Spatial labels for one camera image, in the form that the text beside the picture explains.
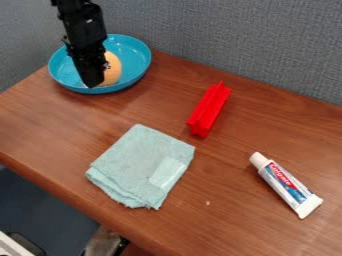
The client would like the light blue folded cloth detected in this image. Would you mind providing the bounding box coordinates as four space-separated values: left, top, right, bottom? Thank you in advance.
86 124 195 210

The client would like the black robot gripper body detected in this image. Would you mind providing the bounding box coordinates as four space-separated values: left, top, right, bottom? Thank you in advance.
51 0 107 55

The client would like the white Colgate toothpaste tube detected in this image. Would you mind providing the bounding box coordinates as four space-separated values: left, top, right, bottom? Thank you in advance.
250 152 323 219

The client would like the white object at corner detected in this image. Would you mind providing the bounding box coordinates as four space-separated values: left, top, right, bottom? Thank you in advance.
0 231 33 256

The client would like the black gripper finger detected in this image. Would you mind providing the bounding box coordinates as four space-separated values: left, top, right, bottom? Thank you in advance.
68 48 108 88

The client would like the blue plastic plate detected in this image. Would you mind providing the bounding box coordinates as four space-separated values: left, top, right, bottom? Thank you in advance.
48 34 152 95

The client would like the red star-shaped block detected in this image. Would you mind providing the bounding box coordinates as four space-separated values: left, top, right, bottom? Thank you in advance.
186 81 233 138

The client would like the grey table leg bracket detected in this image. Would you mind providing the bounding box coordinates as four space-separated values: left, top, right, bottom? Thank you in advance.
80 226 130 256

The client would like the yellow foam ball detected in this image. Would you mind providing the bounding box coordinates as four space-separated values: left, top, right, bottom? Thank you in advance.
102 51 122 86

